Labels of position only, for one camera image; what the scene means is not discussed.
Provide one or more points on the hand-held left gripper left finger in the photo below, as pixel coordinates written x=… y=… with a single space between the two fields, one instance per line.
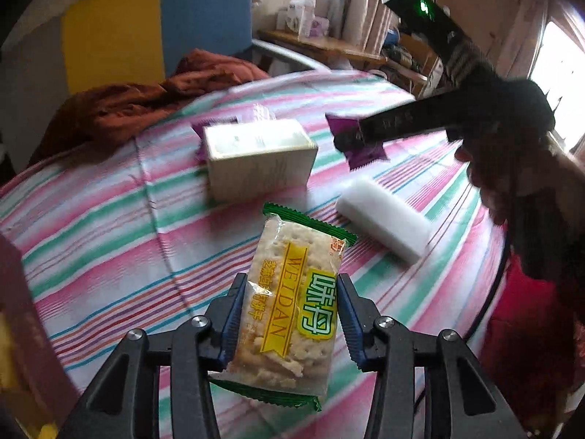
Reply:
x=233 y=313

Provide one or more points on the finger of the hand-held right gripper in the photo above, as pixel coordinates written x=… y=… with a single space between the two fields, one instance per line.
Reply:
x=411 y=119

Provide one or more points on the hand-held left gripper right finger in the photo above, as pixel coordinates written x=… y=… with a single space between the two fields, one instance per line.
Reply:
x=349 y=322

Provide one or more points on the purple snack packet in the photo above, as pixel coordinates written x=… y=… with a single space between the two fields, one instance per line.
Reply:
x=199 y=130
x=365 y=154

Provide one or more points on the green cracker packet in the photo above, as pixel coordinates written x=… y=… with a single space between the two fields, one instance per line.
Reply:
x=292 y=292

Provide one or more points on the white sponge block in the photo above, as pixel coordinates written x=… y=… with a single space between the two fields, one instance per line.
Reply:
x=388 y=219

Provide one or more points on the translucent small packet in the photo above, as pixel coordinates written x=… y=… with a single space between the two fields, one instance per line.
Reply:
x=258 y=112

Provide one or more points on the cream cardboard box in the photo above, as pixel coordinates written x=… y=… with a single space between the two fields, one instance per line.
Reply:
x=260 y=160

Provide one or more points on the person's right forearm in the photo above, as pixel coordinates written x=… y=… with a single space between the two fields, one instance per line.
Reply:
x=553 y=219

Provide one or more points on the person's right hand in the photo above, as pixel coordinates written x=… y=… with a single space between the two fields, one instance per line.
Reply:
x=496 y=173

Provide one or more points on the cluttered wooden shelf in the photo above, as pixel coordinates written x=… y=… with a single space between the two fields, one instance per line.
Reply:
x=411 y=61

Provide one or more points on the bright window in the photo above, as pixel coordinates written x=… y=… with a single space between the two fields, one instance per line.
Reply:
x=560 y=68

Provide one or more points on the wooden side desk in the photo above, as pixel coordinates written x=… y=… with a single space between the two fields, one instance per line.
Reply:
x=329 y=48

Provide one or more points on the floral curtain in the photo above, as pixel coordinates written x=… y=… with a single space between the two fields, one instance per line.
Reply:
x=374 y=4

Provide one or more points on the white carton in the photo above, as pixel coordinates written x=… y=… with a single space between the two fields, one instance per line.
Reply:
x=288 y=18
x=306 y=16

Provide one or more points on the person's red garment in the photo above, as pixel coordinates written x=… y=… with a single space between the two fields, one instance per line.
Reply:
x=530 y=338

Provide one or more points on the brown crumpled cloth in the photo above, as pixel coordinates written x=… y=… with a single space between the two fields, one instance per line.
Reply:
x=128 y=105

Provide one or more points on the grey yellow blue chair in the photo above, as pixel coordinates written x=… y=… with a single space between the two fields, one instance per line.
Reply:
x=114 y=36

